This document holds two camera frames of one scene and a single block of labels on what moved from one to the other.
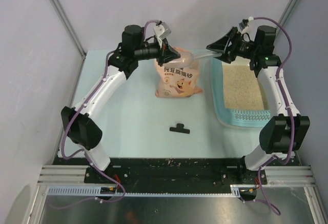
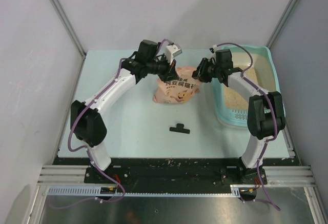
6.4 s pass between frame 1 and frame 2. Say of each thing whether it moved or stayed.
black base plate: stayed
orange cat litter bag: moved
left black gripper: moved
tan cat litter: stayed
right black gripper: moved
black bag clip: stayed
